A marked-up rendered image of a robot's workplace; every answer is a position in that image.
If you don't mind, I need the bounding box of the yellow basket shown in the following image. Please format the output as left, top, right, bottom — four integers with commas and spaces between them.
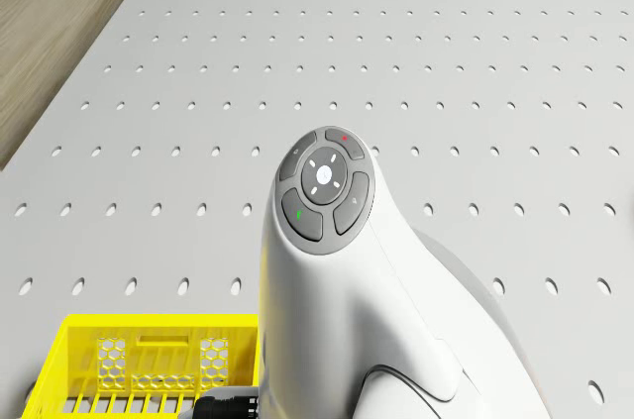
21, 313, 262, 419

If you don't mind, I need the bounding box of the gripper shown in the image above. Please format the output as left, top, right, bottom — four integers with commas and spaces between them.
178, 385, 262, 419

